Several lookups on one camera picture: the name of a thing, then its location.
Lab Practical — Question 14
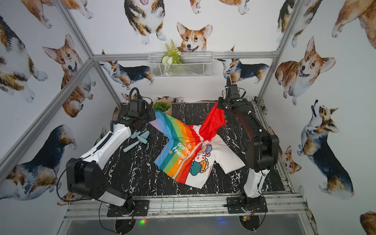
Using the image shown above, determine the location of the rainbow hooded kids jacket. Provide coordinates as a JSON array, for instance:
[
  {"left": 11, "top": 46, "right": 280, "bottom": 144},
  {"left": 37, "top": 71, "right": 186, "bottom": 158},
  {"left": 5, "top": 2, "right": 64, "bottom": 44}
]
[{"left": 150, "top": 104, "right": 245, "bottom": 189}]

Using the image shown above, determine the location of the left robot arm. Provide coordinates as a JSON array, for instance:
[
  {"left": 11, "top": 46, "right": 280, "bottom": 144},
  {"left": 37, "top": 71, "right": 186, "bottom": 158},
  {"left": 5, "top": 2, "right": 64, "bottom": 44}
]
[{"left": 66, "top": 98, "right": 156, "bottom": 207}]

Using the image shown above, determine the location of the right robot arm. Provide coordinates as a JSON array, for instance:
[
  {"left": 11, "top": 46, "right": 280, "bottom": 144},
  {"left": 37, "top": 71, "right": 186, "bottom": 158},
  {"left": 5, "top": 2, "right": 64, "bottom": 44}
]
[{"left": 217, "top": 84, "right": 279, "bottom": 209}]

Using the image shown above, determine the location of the light blue silicone spatula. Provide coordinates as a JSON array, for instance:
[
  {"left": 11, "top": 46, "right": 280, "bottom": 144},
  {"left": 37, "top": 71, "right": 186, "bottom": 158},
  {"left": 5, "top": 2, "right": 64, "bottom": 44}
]
[{"left": 123, "top": 139, "right": 143, "bottom": 153}]

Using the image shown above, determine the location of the green succulent plant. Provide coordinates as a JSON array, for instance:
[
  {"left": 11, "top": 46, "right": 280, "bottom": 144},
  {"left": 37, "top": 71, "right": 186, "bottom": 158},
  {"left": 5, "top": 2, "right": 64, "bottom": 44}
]
[{"left": 153, "top": 102, "right": 171, "bottom": 112}]

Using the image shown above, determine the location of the light blue silicone scraper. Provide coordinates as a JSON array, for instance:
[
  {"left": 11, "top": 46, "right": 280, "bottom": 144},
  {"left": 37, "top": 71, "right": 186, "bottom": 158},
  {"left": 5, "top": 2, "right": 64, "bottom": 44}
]
[{"left": 130, "top": 131, "right": 150, "bottom": 144}]

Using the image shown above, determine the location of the beige plant pot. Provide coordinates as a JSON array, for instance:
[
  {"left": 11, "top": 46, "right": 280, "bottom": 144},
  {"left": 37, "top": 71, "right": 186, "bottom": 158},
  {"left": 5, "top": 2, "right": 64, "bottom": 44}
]
[{"left": 153, "top": 99, "right": 172, "bottom": 116}]

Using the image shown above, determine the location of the green fern with flower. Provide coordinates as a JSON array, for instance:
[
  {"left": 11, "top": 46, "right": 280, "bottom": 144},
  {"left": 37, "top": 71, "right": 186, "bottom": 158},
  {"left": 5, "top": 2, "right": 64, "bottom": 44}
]
[{"left": 162, "top": 40, "right": 183, "bottom": 76}]

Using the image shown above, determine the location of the white wire wall basket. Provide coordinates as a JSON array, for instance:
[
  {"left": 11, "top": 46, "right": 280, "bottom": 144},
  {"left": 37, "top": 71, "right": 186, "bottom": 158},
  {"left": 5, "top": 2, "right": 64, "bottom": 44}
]
[{"left": 148, "top": 52, "right": 214, "bottom": 78}]

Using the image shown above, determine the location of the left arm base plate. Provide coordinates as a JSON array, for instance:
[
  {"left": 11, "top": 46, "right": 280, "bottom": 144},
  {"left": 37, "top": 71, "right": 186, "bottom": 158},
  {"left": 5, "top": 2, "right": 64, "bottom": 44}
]
[{"left": 107, "top": 200, "right": 150, "bottom": 217}]

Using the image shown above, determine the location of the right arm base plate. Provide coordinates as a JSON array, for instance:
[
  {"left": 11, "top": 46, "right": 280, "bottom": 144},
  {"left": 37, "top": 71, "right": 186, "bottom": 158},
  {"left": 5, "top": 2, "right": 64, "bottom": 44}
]
[{"left": 224, "top": 195, "right": 268, "bottom": 214}]

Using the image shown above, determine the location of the aluminium front rail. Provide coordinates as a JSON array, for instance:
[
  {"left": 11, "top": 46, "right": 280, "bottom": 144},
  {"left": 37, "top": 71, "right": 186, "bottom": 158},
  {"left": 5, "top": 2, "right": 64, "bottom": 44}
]
[{"left": 64, "top": 194, "right": 307, "bottom": 220}]

